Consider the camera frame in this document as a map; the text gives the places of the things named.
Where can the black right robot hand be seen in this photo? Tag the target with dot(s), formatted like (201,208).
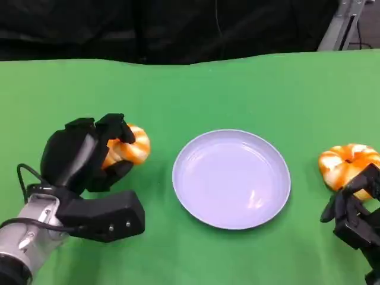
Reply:
(354,221)

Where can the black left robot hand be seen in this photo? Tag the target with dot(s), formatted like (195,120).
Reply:
(71,160)

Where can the orange and white bread roll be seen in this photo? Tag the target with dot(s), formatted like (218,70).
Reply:
(138,148)
(337,169)

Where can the lilac plate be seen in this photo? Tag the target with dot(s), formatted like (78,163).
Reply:
(231,181)

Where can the black backdrop curtain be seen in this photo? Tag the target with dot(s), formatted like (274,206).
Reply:
(133,26)

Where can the green table cloth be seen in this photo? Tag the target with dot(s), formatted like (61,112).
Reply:
(207,95)

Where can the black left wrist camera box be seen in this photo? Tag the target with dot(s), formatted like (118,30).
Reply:
(110,213)

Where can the grey metal frame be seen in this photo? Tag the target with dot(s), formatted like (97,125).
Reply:
(341,26)

